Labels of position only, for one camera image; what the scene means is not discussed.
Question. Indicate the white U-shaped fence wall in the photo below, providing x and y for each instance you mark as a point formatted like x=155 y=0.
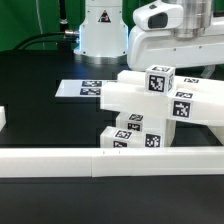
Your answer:
x=62 y=141

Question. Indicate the white chair seat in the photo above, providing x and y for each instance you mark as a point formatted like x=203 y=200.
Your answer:
x=158 y=132

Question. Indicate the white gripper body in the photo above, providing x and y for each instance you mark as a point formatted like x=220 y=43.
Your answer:
x=161 y=47

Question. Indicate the white tagged nut cube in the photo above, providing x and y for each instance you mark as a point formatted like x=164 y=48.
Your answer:
x=159 y=79

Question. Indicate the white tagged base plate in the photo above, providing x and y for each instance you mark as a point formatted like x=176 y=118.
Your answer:
x=73 y=88

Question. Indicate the white chair back frame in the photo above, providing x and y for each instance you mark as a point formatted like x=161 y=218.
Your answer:
x=193 y=100

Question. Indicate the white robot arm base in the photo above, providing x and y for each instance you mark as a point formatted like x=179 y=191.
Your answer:
x=103 y=35

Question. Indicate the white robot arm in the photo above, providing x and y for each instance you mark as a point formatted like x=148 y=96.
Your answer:
x=179 y=33

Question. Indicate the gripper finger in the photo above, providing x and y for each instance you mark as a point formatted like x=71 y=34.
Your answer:
x=208 y=71

